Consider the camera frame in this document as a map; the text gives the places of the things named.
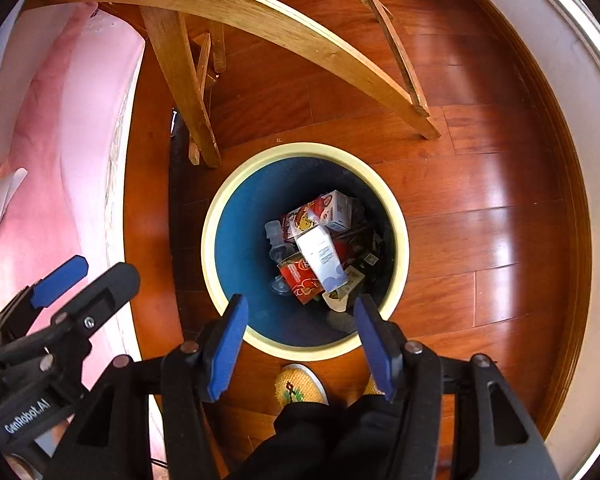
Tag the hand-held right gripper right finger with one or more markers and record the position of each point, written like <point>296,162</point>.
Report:
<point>377,350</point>

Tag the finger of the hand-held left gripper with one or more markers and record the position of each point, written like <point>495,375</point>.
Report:
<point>107,290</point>
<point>60,280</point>

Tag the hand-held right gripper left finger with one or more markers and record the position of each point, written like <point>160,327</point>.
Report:
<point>225,350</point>

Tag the green cream snack packet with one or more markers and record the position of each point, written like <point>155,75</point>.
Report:
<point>342,290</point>

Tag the red snack bag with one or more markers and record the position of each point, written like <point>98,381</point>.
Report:
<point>300,277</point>

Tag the purple white box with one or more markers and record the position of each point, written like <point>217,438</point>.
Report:
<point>320,255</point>

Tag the clear plastic wrapper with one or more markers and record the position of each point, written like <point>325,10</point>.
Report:
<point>275,235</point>

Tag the cream rimmed blue bin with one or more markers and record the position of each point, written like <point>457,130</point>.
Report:
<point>240,220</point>

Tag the strawberry milk carton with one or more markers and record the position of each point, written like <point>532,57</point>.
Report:
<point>337,207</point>

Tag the yellow knitted slipper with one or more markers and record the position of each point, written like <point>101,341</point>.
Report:
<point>300,385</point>
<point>374,387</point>

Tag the person's black trousers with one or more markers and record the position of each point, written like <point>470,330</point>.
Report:
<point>320,440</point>

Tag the pink padded chair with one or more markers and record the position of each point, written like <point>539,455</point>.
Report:
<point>55,160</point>

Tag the wooden chair legs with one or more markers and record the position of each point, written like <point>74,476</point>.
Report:
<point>180,85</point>

